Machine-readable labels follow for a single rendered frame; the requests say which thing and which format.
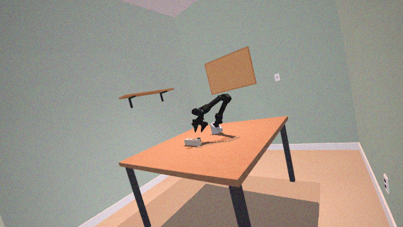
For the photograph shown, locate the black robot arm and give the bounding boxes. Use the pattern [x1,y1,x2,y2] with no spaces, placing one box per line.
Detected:
[192,94,232,127]

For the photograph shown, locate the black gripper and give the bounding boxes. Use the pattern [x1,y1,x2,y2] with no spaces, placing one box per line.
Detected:
[192,116,208,132]

